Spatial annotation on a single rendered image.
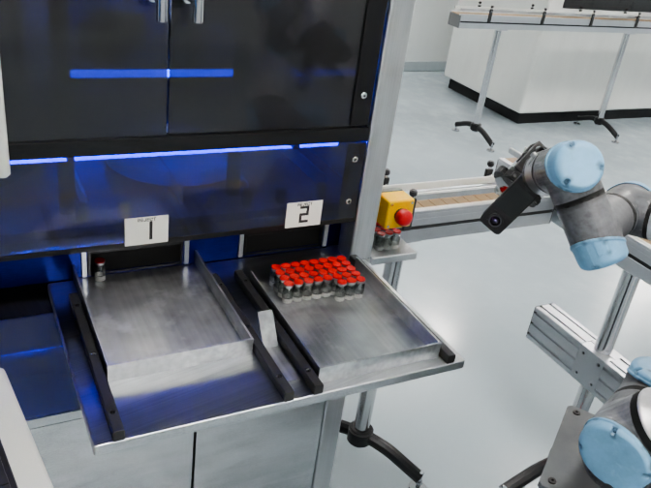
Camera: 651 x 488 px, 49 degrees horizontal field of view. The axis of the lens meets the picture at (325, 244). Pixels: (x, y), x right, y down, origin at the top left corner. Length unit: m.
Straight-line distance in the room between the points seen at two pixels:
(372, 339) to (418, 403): 1.30
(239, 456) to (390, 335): 0.64
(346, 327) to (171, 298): 0.36
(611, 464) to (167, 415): 0.69
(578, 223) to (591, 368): 1.17
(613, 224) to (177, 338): 0.78
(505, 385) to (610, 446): 1.74
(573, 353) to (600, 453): 1.09
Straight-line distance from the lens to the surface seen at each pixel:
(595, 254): 1.10
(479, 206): 1.97
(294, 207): 1.52
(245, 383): 1.26
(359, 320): 1.46
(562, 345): 2.29
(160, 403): 1.22
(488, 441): 2.63
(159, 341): 1.35
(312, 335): 1.39
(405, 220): 1.64
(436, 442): 2.56
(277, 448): 1.94
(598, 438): 1.19
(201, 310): 1.44
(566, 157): 1.07
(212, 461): 1.88
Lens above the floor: 1.69
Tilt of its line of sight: 28 degrees down
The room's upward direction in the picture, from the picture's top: 8 degrees clockwise
